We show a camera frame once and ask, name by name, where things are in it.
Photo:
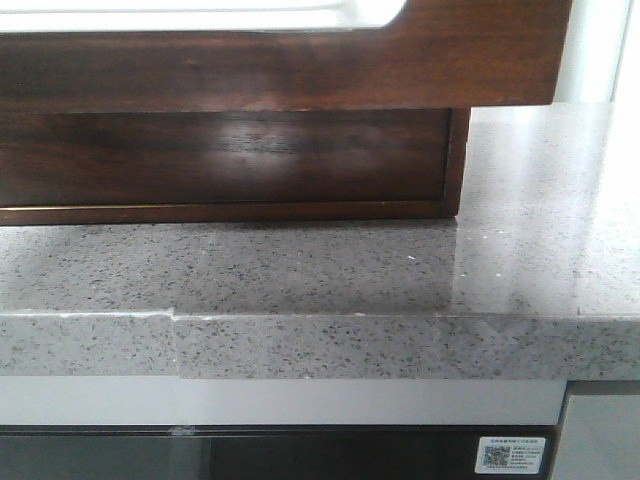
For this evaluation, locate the white QR code sticker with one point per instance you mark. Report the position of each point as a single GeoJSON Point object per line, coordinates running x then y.
{"type": "Point", "coordinates": [510, 455]}

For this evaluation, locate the wooden drawer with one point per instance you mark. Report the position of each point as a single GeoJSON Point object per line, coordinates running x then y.
{"type": "Point", "coordinates": [197, 158]}
{"type": "Point", "coordinates": [436, 54]}

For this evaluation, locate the dark wooden drawer cabinet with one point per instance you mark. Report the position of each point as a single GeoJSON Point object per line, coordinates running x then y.
{"type": "Point", "coordinates": [444, 206]}

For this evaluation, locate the grey cabinet panel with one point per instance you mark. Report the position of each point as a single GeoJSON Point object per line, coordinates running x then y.
{"type": "Point", "coordinates": [599, 432]}

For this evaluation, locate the black appliance under counter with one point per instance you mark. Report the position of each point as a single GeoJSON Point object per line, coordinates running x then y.
{"type": "Point", "coordinates": [256, 452]}

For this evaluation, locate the pale curtain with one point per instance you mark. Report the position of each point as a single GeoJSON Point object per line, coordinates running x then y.
{"type": "Point", "coordinates": [600, 60]}

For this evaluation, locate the white drawer handle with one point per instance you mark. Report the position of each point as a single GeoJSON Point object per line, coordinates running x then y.
{"type": "Point", "coordinates": [70, 16]}

